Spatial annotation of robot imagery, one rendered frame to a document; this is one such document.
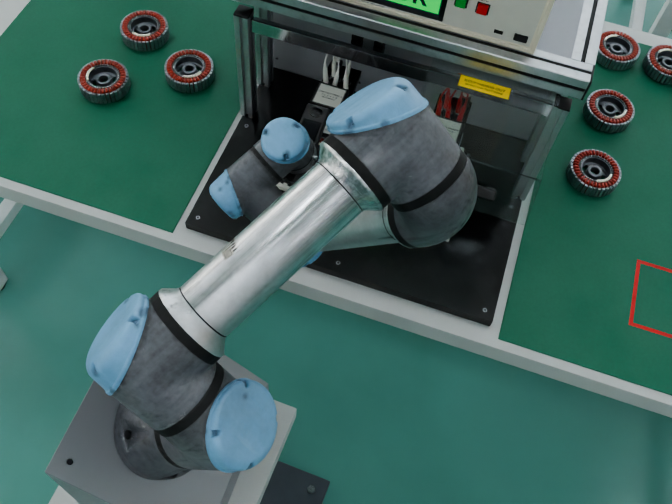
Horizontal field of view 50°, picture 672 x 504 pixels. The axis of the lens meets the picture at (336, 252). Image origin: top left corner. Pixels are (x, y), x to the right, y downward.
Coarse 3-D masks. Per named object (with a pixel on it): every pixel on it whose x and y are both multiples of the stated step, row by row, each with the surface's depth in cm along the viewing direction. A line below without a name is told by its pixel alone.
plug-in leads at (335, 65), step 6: (324, 60) 145; (336, 60) 151; (342, 60) 152; (324, 66) 146; (330, 66) 152; (336, 66) 150; (348, 66) 148; (324, 72) 148; (336, 72) 146; (348, 72) 149; (324, 78) 149; (336, 78) 147; (342, 78) 151; (348, 78) 148; (336, 84) 149
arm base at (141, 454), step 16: (128, 416) 102; (128, 432) 104; (144, 432) 101; (128, 448) 102; (144, 448) 100; (160, 448) 98; (128, 464) 103; (144, 464) 102; (160, 464) 101; (176, 464) 99
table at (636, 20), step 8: (640, 0) 278; (632, 8) 280; (640, 8) 276; (664, 8) 224; (632, 16) 275; (640, 16) 273; (664, 16) 225; (632, 24) 271; (640, 24) 271; (656, 24) 228; (664, 24) 227; (648, 32) 236; (656, 32) 230; (664, 32) 229
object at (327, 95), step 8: (328, 72) 152; (344, 72) 153; (352, 72) 153; (360, 72) 153; (352, 80) 152; (320, 88) 147; (328, 88) 147; (336, 88) 147; (352, 88) 150; (312, 96) 146; (320, 96) 146; (328, 96) 146; (336, 96) 146; (344, 96) 146; (320, 104) 145; (328, 104) 145; (336, 104) 145
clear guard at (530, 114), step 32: (448, 64) 132; (448, 96) 128; (480, 96) 129; (512, 96) 129; (544, 96) 130; (448, 128) 125; (480, 128) 125; (512, 128) 125; (544, 128) 126; (480, 160) 121; (512, 160) 122; (544, 160) 122; (512, 192) 121
